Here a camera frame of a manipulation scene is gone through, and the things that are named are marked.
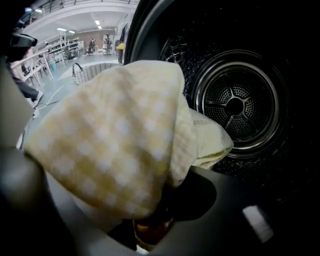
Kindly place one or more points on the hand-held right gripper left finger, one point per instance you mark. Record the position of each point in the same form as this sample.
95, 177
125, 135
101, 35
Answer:
82, 232

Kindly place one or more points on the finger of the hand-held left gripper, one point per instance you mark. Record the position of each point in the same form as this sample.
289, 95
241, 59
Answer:
23, 40

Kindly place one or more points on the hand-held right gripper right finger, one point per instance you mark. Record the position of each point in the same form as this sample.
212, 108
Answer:
237, 225

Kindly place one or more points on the white woven laundry basket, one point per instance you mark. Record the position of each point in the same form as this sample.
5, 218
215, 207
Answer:
97, 71

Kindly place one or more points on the pale yellow checked clothes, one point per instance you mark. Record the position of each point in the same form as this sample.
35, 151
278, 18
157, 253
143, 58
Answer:
112, 137

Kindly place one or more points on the black washing machine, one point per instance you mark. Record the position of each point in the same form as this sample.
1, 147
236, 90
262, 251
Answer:
235, 105

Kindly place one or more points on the white shelving rack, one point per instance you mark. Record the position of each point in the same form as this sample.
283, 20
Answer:
62, 42

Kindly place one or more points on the small teal bin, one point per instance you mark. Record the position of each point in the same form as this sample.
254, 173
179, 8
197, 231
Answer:
53, 67

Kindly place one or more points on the person's black trousers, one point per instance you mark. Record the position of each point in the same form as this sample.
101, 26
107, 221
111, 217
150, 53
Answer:
25, 87

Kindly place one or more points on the person's left shoe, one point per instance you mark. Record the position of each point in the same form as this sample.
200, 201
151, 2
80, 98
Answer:
38, 98

